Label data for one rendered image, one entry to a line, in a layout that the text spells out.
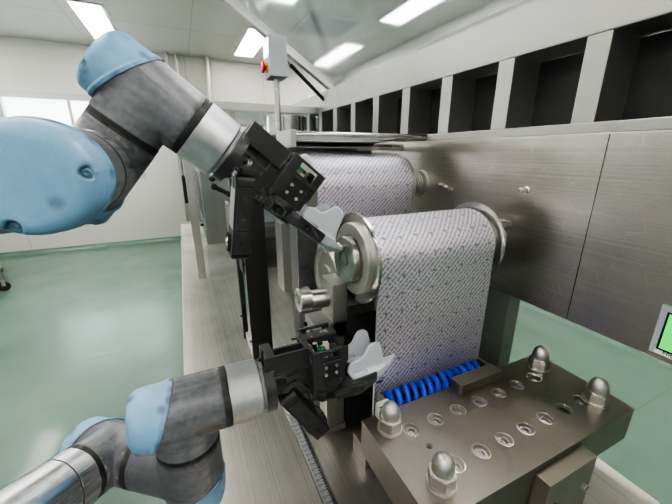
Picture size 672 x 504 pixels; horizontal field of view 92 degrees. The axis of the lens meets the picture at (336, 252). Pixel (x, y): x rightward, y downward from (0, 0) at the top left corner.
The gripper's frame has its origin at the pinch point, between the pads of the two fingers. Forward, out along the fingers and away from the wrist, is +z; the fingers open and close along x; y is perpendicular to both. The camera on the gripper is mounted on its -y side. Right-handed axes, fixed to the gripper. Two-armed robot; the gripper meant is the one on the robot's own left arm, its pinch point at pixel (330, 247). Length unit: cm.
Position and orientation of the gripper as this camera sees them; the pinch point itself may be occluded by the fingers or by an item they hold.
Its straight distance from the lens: 50.4
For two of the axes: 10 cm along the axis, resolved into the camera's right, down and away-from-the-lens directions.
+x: -4.2, -2.7, 8.7
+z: 7.0, 5.1, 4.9
